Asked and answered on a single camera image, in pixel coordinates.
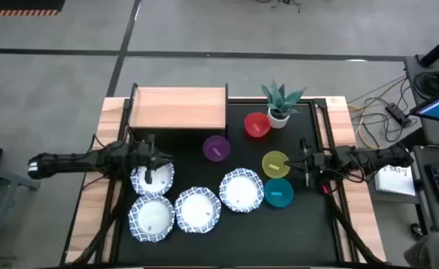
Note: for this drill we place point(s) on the yellow translucent plastic bowl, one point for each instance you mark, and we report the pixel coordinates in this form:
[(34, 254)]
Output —
[(275, 164)]

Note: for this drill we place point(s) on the person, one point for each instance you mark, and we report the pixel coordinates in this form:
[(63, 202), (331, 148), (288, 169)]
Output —
[(434, 252)]

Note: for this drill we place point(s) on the black table mat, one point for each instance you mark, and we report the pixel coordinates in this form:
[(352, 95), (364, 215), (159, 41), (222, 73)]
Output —
[(241, 239)]

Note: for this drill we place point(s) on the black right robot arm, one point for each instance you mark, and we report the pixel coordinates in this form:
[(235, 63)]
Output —
[(376, 157)]

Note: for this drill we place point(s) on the teal translucent plastic bowl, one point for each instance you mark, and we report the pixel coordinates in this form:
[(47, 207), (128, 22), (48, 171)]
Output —
[(279, 193)]

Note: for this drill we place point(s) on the green plant in white pot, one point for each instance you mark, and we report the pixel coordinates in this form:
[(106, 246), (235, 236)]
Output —
[(279, 108)]

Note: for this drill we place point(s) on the grey computer desk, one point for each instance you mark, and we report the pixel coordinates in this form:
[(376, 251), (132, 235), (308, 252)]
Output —
[(432, 216)]

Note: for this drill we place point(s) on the red translucent plastic bowl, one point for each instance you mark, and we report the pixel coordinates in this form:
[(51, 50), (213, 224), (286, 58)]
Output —
[(256, 125)]

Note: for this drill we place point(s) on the black power strip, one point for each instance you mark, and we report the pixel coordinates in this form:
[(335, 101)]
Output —
[(396, 113)]

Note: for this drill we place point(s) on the small white board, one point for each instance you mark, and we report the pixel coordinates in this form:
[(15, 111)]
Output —
[(395, 181)]

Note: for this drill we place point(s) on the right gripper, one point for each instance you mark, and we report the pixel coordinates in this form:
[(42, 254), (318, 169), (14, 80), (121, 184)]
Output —
[(318, 162)]

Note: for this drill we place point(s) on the black aluminium table frame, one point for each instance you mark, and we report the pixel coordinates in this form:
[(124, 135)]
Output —
[(325, 119)]

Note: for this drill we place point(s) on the grey equipment cart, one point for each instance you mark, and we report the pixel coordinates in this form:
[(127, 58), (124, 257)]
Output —
[(413, 71)]

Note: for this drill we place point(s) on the blue patterned paper plate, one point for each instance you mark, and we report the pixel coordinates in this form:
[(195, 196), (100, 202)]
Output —
[(161, 179), (152, 218), (241, 190), (197, 210)]

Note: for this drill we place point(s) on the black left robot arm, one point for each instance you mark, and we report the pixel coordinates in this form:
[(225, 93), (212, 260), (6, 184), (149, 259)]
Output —
[(73, 162)]

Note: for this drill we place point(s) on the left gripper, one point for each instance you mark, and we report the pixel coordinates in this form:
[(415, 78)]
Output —
[(140, 155)]

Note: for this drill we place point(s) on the purple translucent plastic bowl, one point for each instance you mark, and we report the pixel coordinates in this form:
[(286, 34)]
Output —
[(216, 148)]

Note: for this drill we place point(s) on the wooden shelf with black posts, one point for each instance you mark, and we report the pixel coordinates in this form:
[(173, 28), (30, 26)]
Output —
[(178, 108)]

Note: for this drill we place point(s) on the black hazard-striped floor mat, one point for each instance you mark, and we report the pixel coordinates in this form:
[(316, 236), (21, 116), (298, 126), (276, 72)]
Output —
[(21, 5)]

